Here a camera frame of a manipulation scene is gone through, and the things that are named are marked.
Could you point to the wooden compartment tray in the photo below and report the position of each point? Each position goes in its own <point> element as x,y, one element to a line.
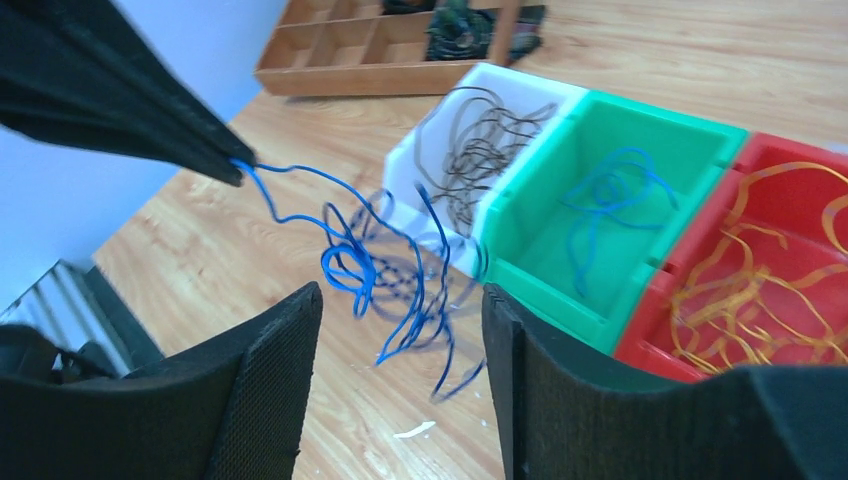
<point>354,48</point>

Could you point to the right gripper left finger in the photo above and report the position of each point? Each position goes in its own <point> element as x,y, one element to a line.
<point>232,407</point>

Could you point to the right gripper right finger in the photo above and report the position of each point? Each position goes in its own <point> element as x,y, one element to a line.
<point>567,411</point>

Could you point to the red plastic bin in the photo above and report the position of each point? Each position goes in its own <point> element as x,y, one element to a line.
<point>760,275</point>

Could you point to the rolled dark tie front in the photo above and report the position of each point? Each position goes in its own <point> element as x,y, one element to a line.
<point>459,32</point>

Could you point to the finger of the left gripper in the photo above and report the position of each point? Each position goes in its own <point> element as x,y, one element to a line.
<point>77,74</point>

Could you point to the aluminium frame rail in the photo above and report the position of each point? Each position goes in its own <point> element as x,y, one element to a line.
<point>80,310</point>

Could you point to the green plastic bin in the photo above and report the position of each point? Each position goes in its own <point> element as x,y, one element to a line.
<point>580,231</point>

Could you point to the white plastic bin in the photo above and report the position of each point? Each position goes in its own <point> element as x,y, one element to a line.
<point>448,170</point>

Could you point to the plaid cloth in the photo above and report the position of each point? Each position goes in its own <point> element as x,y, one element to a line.
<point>526,33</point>

